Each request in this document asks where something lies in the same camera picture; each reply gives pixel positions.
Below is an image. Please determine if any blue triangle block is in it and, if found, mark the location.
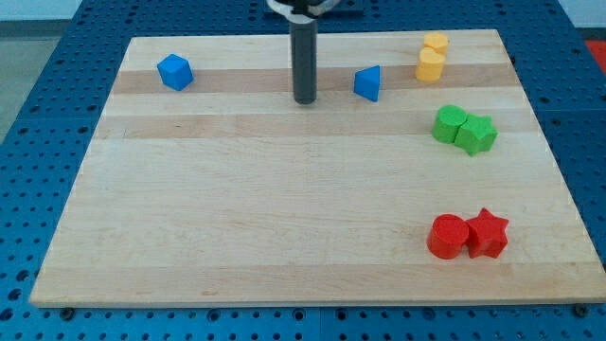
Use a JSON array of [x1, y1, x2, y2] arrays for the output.
[[353, 65, 382, 102]]

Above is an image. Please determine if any wooden board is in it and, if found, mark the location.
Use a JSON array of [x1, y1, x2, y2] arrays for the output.
[[30, 29, 605, 308]]

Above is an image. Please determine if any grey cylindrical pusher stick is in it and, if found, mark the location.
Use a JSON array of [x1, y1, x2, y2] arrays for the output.
[[290, 21, 317, 105]]

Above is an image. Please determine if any green cylinder block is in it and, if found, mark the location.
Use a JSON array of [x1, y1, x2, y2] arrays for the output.
[[432, 104, 468, 144]]

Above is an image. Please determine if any red cylinder block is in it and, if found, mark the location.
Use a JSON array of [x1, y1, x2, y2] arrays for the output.
[[426, 214, 470, 260]]

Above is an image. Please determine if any blue cube block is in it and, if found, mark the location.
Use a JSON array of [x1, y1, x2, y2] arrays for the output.
[[157, 54, 194, 91]]

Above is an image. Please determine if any yellow heart block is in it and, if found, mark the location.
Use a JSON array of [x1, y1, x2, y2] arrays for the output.
[[416, 47, 446, 81]]

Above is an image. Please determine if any green star block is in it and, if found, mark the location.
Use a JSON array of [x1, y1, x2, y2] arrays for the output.
[[454, 114, 498, 156]]

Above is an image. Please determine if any yellow cylinder block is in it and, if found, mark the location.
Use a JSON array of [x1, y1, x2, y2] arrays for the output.
[[423, 31, 449, 55]]

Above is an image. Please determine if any red star block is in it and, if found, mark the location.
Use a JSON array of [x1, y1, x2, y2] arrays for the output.
[[466, 207, 509, 259]]

